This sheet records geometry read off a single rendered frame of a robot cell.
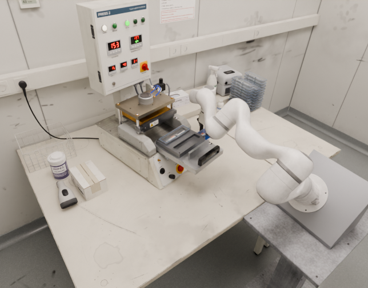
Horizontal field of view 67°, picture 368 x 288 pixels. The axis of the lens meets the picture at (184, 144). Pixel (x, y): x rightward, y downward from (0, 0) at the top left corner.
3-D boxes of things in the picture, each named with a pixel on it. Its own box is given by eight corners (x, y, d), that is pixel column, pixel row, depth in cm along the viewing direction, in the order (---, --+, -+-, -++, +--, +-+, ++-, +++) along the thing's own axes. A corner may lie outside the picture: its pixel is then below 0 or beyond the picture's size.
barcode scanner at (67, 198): (50, 188, 145) (46, 177, 140) (66, 182, 149) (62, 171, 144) (63, 214, 132) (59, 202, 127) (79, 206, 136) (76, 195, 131)
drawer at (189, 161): (152, 148, 145) (151, 136, 140) (180, 132, 158) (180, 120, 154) (195, 176, 130) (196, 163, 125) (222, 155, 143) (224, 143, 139)
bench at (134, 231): (47, 226, 214) (15, 150, 169) (212, 148, 299) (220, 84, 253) (114, 380, 142) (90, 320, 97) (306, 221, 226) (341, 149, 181)
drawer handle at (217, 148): (197, 164, 131) (198, 158, 128) (216, 150, 140) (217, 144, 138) (200, 166, 130) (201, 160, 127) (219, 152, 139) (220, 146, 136)
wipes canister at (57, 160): (51, 174, 153) (44, 153, 144) (67, 168, 157) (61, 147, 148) (56, 183, 148) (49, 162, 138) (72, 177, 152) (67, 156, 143)
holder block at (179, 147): (155, 143, 142) (155, 139, 141) (182, 128, 155) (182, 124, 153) (179, 158, 134) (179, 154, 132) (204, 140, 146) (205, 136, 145)
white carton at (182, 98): (155, 104, 210) (155, 95, 206) (181, 97, 221) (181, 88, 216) (163, 111, 202) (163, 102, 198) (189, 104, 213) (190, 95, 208)
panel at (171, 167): (163, 188, 147) (151, 156, 141) (198, 161, 166) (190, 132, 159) (165, 188, 146) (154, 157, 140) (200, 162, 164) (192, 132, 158)
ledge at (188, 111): (139, 110, 211) (139, 104, 209) (220, 84, 253) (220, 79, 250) (160, 128, 193) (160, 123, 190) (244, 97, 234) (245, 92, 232)
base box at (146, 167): (100, 147, 174) (96, 124, 163) (144, 123, 197) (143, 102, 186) (160, 190, 146) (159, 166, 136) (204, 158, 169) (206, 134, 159)
